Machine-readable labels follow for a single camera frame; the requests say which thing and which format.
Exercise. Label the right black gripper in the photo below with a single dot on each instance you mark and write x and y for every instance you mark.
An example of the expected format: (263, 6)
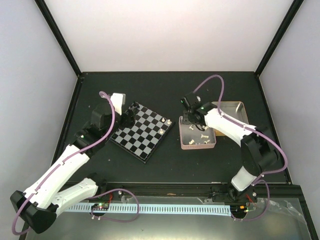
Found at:
(198, 123)

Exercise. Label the yellow tin lid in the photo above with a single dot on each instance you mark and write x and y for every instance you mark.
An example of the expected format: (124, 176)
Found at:
(235, 109)

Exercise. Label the black left frame post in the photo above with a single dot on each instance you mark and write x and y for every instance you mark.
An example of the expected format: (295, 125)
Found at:
(47, 15)

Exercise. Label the small circuit board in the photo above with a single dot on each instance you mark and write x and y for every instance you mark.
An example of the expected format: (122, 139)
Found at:
(100, 206)

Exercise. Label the black frame post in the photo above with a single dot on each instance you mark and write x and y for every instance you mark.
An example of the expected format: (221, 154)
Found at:
(283, 27)
(47, 15)

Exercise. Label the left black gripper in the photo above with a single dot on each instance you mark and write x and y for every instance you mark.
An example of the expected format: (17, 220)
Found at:
(129, 118)

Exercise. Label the black white chessboard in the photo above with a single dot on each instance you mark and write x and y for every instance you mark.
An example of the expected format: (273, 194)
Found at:
(143, 138)

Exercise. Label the pink tin box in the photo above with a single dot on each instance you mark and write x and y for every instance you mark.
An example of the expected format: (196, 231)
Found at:
(195, 137)

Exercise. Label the light blue slotted cable duct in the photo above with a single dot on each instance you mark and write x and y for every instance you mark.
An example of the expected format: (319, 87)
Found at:
(160, 209)

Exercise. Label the black right frame post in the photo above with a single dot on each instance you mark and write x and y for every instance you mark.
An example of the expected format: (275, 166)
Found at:
(283, 27)

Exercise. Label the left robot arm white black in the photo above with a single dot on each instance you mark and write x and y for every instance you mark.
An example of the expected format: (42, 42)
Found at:
(41, 203)

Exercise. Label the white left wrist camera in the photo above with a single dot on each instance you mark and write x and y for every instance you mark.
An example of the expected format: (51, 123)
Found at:
(118, 100)

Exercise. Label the black mounting rail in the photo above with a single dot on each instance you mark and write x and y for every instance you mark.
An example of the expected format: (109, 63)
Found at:
(174, 189)

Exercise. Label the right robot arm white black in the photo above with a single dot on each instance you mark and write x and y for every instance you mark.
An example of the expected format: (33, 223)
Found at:
(258, 150)

